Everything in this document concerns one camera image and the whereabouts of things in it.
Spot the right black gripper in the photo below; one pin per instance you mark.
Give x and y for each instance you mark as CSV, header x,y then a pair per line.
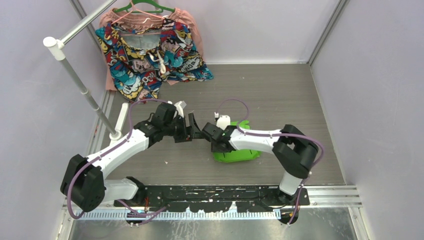
x,y
214,148

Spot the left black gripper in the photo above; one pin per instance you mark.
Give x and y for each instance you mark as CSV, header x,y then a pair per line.
x,y
187,135

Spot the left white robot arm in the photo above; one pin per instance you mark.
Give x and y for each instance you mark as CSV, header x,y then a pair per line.
x,y
85,182

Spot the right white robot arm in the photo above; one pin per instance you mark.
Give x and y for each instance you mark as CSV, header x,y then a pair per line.
x,y
296,152

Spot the colorful patterned shirt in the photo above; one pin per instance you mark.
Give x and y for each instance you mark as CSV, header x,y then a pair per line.
x,y
142,51

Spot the green clothes hanger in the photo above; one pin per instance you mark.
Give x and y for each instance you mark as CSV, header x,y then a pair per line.
x,y
148,6

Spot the metal clothes rack pole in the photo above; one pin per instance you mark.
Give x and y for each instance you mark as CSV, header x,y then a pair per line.
x,y
56,46

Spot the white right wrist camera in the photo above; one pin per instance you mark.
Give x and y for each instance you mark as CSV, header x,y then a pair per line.
x,y
222,121

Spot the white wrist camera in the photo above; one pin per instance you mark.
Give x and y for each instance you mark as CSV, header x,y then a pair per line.
x,y
222,121
179,108

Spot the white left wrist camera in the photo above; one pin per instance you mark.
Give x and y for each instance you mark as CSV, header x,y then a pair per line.
x,y
179,108

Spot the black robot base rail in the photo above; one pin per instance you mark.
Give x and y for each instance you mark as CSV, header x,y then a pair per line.
x,y
216,198

